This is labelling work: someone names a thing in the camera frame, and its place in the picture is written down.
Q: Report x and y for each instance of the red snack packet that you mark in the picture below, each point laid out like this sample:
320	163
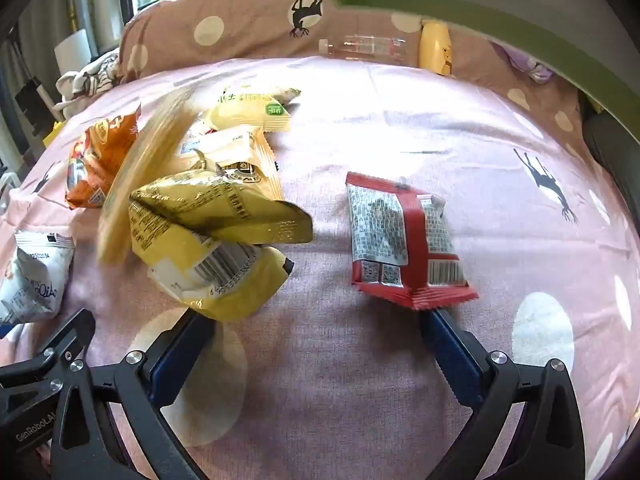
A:
395	240

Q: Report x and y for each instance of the white striped cloth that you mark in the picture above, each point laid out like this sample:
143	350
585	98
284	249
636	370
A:
90	77

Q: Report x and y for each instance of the yellow orange snack packet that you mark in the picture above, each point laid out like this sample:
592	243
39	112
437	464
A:
240	152

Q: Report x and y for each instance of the yellow shopping bag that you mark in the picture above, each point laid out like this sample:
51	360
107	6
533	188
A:
54	135

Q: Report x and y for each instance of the purple cloth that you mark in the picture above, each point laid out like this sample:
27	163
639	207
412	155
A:
525	62

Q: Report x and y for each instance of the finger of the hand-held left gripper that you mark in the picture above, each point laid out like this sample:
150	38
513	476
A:
60	345

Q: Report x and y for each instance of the orange panda snack bag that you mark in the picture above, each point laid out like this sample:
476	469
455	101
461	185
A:
95	160

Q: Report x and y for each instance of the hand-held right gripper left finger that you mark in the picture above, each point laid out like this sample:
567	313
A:
172	365

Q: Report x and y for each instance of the black padded object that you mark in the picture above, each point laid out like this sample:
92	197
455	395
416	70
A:
615	155

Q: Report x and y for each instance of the green cardboard box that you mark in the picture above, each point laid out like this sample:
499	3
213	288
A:
500	10

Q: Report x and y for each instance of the white snack packet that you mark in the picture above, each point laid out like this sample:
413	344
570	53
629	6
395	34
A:
35	280

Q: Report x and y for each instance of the white paper roll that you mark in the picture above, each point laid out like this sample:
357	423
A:
74	52

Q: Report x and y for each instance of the pink dotted bed sheet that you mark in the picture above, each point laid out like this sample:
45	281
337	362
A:
325	360

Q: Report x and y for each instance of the brown dotted pillow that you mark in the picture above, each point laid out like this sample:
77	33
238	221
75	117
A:
240	15

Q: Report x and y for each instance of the green yellow cracker packet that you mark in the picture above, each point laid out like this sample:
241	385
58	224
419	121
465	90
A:
135	180

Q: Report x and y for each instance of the clear plastic bottle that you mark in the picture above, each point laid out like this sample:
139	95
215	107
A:
365	47

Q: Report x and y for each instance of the yellow bottle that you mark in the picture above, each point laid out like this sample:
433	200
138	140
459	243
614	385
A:
436	47

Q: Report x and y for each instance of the pale yellow green-label packet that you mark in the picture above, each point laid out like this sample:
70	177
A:
250	110

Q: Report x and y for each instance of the large crinkled yellow snack bag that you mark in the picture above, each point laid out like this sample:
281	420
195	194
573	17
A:
200	240

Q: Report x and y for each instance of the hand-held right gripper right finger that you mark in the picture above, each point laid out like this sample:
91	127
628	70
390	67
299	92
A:
452	360

